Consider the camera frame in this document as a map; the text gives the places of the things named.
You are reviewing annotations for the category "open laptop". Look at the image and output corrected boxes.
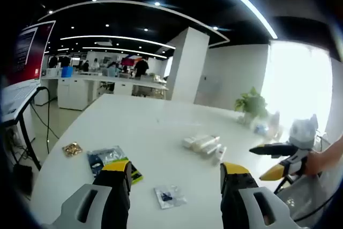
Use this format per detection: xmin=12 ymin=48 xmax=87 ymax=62
xmin=0 ymin=20 xmax=56 ymax=119

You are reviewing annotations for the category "small clear plastic bag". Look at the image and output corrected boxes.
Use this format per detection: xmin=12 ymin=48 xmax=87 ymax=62
xmin=154 ymin=184 xmax=188 ymax=210

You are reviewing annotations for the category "black floor cable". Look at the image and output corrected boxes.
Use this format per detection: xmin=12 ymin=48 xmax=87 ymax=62
xmin=29 ymin=86 xmax=60 ymax=154

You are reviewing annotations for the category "potted green plant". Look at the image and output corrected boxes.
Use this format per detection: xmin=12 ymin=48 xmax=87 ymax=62
xmin=234 ymin=86 xmax=269 ymax=125

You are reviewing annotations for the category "small clear bottle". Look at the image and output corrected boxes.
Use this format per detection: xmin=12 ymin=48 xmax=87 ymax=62
xmin=269 ymin=110 xmax=281 ymax=133

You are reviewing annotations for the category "green black foil sachet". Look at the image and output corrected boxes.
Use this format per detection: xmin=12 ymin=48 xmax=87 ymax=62
xmin=86 ymin=145 xmax=144 ymax=186

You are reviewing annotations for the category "gold foil packet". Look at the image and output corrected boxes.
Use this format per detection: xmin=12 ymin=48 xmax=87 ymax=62
xmin=62 ymin=142 xmax=83 ymax=158

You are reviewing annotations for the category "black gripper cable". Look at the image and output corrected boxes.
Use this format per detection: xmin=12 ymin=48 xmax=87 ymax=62
xmin=293 ymin=191 xmax=339 ymax=223

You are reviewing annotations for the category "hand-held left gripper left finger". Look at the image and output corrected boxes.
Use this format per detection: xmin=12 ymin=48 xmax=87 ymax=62
xmin=41 ymin=160 xmax=132 ymax=229

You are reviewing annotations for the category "black laptop stand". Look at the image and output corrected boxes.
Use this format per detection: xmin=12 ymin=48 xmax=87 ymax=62
xmin=2 ymin=86 xmax=48 ymax=172

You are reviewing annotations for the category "white office counter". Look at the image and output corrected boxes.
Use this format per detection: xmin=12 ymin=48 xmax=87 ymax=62
xmin=40 ymin=73 xmax=169 ymax=112

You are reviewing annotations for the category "ceiling light strip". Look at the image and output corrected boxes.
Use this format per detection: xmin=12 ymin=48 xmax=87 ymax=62
xmin=198 ymin=0 xmax=278 ymax=39

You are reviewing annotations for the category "red collared skincare bottle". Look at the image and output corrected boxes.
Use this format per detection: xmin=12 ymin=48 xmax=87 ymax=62
xmin=191 ymin=134 xmax=221 ymax=151

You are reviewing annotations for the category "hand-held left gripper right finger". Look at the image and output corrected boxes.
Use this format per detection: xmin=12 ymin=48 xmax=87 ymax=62
xmin=220 ymin=161 xmax=309 ymax=229

